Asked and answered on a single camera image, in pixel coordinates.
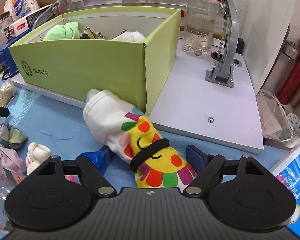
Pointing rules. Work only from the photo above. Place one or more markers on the blue tissue package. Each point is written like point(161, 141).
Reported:
point(287, 171)

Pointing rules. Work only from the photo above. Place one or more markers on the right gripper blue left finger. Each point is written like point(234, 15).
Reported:
point(101, 159)

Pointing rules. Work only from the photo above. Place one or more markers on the green cardboard box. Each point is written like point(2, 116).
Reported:
point(134, 71)

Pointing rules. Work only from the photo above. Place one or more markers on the red thermos flask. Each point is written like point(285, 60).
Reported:
point(291, 84)

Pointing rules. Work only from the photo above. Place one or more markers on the white pink knitted sock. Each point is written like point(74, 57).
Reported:
point(36, 155)

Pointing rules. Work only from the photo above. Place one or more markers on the blue metal machine box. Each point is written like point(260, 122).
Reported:
point(9, 67)

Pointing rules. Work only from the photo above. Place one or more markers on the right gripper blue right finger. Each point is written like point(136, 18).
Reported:
point(196, 158)

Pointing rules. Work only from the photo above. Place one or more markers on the coca cola bottle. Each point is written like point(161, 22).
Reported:
point(199, 26)

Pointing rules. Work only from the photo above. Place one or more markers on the white red black carton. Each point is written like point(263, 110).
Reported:
point(24, 23)

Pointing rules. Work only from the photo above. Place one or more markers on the white machine base plate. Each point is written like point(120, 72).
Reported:
point(189, 105)

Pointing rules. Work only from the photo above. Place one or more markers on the crumpled pastel cloth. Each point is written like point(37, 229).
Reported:
point(11, 139)

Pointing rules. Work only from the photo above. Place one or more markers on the white rolled cloth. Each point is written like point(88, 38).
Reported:
point(130, 37)

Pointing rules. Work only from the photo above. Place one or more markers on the steel thermos flask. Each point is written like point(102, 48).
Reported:
point(282, 67)

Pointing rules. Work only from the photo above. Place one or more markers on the tissue pack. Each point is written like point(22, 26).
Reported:
point(20, 8)

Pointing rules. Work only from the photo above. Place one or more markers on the green microfiber cloth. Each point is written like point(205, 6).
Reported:
point(66, 31)

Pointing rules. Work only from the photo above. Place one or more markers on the beige small pouch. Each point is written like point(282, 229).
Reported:
point(7, 93)

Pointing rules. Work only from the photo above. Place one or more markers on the colourful white sock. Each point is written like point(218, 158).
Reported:
point(131, 135)

